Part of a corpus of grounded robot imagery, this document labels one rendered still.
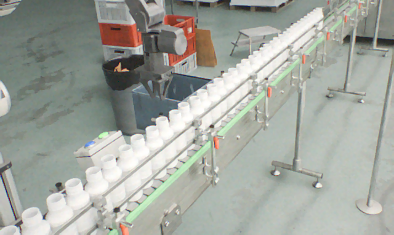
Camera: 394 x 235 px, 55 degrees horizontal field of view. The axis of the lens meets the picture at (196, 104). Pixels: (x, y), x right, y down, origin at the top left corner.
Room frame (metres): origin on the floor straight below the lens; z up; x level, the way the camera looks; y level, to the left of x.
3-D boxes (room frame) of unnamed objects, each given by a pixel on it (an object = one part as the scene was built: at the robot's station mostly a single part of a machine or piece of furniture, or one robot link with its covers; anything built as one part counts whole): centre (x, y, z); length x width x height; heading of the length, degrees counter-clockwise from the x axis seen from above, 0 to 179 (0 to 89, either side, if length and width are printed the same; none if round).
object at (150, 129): (0.99, 0.14, 1.08); 0.06 x 0.06 x 0.17
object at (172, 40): (1.03, 0.08, 1.45); 0.12 x 0.09 x 0.12; 57
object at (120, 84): (3.16, 0.57, 0.32); 0.45 x 0.45 x 0.64
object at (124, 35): (3.85, 0.58, 0.78); 0.61 x 0.41 x 0.22; 153
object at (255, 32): (4.85, -0.82, 0.21); 0.61 x 0.47 x 0.41; 20
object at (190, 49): (4.48, 0.28, 0.33); 0.61 x 0.41 x 0.22; 149
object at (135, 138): (0.95, 0.17, 1.08); 0.06 x 0.06 x 0.17
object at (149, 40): (1.04, 0.11, 1.41); 0.07 x 0.06 x 0.07; 57
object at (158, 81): (1.05, 0.11, 1.28); 0.07 x 0.07 x 0.09; 56
